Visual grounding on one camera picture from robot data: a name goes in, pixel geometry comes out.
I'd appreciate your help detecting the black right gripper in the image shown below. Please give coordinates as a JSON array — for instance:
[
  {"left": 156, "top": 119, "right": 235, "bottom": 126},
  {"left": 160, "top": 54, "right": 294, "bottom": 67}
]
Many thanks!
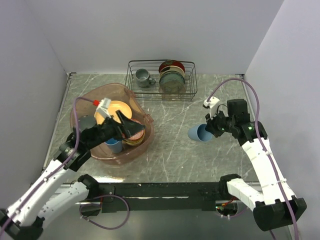
[{"left": 205, "top": 107, "right": 235, "bottom": 138}]

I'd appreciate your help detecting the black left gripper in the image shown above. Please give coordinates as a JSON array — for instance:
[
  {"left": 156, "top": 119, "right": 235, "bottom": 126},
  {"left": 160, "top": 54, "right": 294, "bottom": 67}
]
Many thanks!
[{"left": 87, "top": 109, "right": 146, "bottom": 149}]

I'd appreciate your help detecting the blue plastic cup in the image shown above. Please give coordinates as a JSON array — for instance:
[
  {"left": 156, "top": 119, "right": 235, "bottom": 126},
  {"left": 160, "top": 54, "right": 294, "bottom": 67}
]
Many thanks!
[
  {"left": 187, "top": 124, "right": 213, "bottom": 142},
  {"left": 105, "top": 138, "right": 123, "bottom": 154}
]

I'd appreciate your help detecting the red zigzag bottom bowl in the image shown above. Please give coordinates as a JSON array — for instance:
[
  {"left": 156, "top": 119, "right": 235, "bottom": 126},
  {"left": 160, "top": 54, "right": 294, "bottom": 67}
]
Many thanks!
[{"left": 125, "top": 118, "right": 145, "bottom": 141}]

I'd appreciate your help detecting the yellow blue sun bowl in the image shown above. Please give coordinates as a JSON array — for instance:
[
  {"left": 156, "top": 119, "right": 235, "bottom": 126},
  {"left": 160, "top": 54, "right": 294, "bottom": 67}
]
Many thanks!
[{"left": 123, "top": 137, "right": 144, "bottom": 146}]

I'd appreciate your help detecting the tan bottom plate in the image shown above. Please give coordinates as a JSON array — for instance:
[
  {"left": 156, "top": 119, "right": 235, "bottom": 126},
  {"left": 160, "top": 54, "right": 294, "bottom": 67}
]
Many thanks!
[{"left": 94, "top": 100, "right": 132, "bottom": 125}]

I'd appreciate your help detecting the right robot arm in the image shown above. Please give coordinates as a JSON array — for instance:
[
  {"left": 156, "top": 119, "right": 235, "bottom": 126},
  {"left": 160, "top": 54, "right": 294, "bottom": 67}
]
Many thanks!
[{"left": 203, "top": 97, "right": 307, "bottom": 231}]

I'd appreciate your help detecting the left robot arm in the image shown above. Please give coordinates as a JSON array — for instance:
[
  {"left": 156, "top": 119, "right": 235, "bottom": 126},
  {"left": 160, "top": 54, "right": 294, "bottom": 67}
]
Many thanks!
[{"left": 0, "top": 111, "right": 145, "bottom": 240}]

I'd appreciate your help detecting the pink transparent plastic bin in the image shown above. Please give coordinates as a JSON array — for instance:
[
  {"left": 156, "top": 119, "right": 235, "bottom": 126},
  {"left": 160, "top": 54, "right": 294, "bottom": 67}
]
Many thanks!
[{"left": 83, "top": 83, "right": 155, "bottom": 165}]

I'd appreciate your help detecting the grey ceramic mug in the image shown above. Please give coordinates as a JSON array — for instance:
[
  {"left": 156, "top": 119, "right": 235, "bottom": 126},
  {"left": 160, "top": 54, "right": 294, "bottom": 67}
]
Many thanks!
[{"left": 134, "top": 68, "right": 156, "bottom": 88}]

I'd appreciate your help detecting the beige crackle plate in rack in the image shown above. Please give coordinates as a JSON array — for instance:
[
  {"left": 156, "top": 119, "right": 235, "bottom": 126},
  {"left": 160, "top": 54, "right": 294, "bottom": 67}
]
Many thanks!
[{"left": 159, "top": 80, "right": 186, "bottom": 94}]

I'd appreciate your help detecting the cream plate in rack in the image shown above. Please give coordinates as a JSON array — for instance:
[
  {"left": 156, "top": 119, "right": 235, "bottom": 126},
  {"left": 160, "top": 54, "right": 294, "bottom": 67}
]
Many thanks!
[{"left": 159, "top": 65, "right": 185, "bottom": 78}]

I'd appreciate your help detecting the red floral plate in rack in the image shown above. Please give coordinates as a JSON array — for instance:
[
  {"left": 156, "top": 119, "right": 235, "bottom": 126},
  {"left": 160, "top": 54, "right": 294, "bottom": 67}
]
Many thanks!
[{"left": 158, "top": 59, "right": 186, "bottom": 73}]

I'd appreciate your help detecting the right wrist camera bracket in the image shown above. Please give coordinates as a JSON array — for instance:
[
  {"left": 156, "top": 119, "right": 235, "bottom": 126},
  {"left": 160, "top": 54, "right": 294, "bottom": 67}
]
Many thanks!
[{"left": 202, "top": 96, "right": 221, "bottom": 119}]

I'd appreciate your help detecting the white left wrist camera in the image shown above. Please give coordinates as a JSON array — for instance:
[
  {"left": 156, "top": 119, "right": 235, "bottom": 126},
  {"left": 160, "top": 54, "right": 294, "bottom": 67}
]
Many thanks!
[{"left": 93, "top": 97, "right": 112, "bottom": 119}]

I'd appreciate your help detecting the metal wire dish rack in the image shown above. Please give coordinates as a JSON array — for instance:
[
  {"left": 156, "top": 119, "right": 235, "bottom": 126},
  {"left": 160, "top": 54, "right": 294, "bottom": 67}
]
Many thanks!
[{"left": 125, "top": 59, "right": 198, "bottom": 101}]

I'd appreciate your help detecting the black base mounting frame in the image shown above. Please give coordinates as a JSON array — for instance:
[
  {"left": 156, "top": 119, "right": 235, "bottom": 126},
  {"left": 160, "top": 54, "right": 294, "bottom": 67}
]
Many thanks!
[{"left": 86, "top": 182, "right": 239, "bottom": 213}]

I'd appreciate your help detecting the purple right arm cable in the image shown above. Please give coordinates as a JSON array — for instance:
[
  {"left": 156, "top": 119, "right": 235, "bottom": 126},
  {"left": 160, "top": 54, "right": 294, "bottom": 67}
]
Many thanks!
[{"left": 207, "top": 77, "right": 300, "bottom": 240}]

